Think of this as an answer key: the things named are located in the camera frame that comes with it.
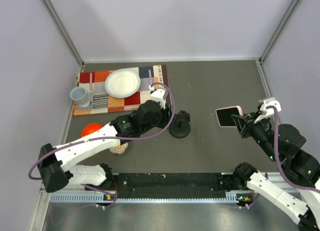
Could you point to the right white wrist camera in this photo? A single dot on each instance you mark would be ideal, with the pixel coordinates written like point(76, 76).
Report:
point(266, 108)

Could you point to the pink handled fork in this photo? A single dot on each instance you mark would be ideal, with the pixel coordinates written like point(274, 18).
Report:
point(150, 79)

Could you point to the white round plate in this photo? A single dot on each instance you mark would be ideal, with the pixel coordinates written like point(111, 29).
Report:
point(122, 83)

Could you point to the left aluminium frame post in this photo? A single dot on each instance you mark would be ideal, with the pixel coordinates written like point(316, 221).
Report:
point(63, 31)

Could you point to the orange bowl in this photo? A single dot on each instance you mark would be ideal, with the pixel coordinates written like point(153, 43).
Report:
point(90, 128)

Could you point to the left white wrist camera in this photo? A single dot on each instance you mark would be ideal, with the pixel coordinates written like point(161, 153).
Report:
point(158, 94)

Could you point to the black phone stand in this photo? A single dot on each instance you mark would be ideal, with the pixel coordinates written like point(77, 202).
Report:
point(180, 127)

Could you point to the right aluminium frame post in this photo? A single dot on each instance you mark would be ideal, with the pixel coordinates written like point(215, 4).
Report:
point(278, 31)

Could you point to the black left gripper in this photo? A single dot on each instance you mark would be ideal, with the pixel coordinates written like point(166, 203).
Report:
point(167, 116)

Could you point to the black phone pink case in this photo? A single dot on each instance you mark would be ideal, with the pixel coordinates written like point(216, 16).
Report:
point(224, 116)

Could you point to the aluminium frame post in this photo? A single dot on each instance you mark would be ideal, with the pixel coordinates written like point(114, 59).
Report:
point(278, 31)
point(63, 31)

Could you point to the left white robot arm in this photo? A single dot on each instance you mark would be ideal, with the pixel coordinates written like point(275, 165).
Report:
point(60, 166)

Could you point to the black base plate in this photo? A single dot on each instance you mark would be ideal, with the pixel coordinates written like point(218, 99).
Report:
point(171, 185)

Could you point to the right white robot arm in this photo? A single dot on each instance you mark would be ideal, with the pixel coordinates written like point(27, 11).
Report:
point(282, 143)

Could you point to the colourful patchwork placemat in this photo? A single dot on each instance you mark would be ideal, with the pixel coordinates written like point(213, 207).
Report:
point(104, 103)

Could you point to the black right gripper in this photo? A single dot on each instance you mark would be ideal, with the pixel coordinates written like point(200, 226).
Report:
point(243, 125)

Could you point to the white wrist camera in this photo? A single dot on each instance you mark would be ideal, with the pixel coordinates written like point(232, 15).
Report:
point(158, 94)
point(266, 108)

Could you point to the light blue mug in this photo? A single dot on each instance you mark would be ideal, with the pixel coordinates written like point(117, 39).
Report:
point(81, 96)

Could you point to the pink handled knife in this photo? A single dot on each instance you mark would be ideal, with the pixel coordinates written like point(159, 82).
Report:
point(91, 83)

